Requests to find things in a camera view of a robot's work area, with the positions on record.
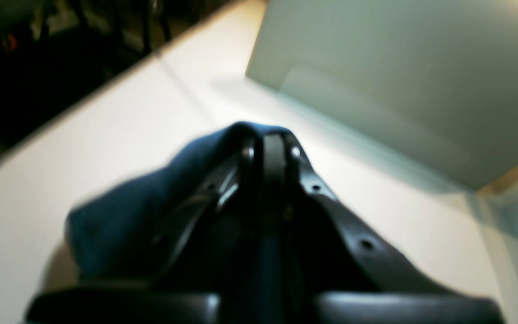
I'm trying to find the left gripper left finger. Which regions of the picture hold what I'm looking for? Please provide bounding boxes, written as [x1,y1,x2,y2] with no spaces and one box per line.
[26,138,258,324]

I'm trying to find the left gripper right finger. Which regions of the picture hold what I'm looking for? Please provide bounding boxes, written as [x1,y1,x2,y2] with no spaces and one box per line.
[263,133,504,324]

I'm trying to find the dark blue t-shirt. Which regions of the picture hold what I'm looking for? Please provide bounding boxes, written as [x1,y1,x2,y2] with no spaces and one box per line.
[66,121,304,324]

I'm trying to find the white storage bin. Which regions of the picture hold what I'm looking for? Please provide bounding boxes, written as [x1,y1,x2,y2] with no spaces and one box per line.
[246,0,518,301]

